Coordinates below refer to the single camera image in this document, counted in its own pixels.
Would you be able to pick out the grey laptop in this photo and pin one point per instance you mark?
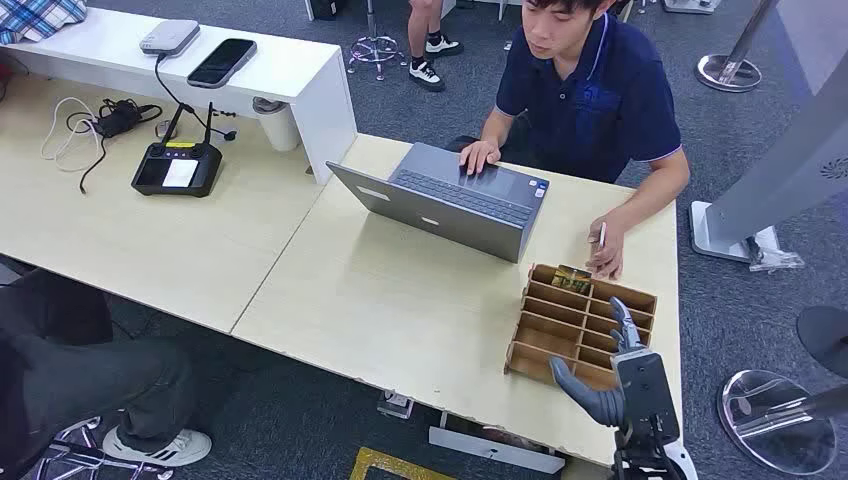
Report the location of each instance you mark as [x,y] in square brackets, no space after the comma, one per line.
[457,212]

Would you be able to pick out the plaid cloth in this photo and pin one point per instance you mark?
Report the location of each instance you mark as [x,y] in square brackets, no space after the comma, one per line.
[40,16]

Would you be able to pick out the cardboard compartment card box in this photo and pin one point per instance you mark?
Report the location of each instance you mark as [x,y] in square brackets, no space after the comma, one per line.
[553,331]

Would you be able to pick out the white pen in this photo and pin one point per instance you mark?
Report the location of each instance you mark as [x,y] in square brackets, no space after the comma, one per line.
[602,233]

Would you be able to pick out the white kiosk stand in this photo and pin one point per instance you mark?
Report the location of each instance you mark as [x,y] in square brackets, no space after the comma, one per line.
[782,179]

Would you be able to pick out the person's right hand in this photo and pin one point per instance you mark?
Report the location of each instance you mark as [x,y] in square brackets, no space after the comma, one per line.
[478,156]

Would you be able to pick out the person's left hand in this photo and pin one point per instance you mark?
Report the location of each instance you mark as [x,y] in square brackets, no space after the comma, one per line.
[608,248]

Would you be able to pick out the black smartphone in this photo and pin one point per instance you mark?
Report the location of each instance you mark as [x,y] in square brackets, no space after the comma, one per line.
[222,62]

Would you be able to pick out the chrome chair base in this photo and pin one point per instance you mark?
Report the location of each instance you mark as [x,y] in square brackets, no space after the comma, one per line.
[86,457]

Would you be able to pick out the autumn tree picture card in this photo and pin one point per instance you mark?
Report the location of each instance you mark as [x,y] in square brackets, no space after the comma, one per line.
[571,278]

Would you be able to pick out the white cup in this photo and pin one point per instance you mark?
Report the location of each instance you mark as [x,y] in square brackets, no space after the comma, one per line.
[279,127]

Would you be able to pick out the standing person's legs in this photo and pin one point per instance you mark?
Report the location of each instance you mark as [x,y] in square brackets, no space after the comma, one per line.
[418,26]

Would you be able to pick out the chrome stanchion post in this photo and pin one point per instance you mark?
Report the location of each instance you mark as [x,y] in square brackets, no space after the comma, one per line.
[727,69]
[772,424]

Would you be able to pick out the black remote controller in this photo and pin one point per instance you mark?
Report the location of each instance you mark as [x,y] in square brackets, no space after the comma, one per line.
[177,171]

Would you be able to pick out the white desk riser shelf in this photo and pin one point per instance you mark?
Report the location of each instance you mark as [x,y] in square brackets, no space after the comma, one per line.
[285,73]

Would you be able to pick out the white box under desk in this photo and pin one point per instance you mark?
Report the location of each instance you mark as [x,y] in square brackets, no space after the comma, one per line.
[493,450]

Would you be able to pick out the black round base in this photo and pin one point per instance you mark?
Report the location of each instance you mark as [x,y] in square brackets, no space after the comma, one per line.
[828,338]

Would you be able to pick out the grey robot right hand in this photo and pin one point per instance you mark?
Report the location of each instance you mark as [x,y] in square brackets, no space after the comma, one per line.
[646,397]

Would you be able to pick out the clear plastic wrapper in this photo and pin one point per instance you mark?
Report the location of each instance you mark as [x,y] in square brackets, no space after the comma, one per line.
[775,260]

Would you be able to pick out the chrome stool base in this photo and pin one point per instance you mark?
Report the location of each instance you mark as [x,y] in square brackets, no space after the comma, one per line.
[374,48]

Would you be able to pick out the seated person in black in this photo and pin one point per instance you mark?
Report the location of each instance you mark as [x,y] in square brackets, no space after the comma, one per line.
[79,384]

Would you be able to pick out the grey power bank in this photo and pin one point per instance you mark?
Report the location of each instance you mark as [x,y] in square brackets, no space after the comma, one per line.
[169,37]

